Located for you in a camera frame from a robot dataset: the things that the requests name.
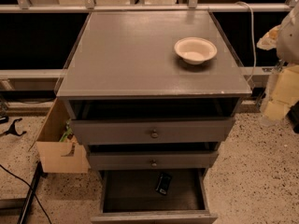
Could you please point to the grey middle drawer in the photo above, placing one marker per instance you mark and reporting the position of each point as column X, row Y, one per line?
column 152, row 160

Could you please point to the metal rail frame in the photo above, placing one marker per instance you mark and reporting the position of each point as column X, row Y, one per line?
column 140, row 7

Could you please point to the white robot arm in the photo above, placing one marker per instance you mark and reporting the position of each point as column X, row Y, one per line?
column 288, row 40

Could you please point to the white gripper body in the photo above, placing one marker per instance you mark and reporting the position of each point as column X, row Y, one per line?
column 289, row 44

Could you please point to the blueberry rxbar dark wrapper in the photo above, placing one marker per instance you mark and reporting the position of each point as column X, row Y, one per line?
column 163, row 183

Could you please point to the grey bottom drawer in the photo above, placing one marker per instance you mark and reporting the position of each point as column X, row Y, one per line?
column 129, row 197

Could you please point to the green packet in box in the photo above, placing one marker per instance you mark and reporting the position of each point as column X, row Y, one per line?
column 67, row 132

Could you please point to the grey drawer cabinet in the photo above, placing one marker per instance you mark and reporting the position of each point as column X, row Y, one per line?
column 151, row 96

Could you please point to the black floor bar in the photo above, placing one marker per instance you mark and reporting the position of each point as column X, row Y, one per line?
column 30, row 195

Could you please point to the grey drawer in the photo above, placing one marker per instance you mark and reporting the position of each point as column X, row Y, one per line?
column 152, row 160
column 129, row 197
column 96, row 132

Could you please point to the grey top drawer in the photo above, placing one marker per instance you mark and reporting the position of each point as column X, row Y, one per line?
column 96, row 132

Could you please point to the black clamp tool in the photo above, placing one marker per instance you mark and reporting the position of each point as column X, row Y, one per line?
column 12, row 129

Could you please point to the white paper bowl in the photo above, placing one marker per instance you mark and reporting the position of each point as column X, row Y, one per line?
column 195, row 50

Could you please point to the cardboard box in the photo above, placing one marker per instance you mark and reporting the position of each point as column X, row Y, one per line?
column 68, row 157

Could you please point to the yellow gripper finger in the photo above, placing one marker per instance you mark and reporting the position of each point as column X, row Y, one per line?
column 284, row 95
column 269, row 40

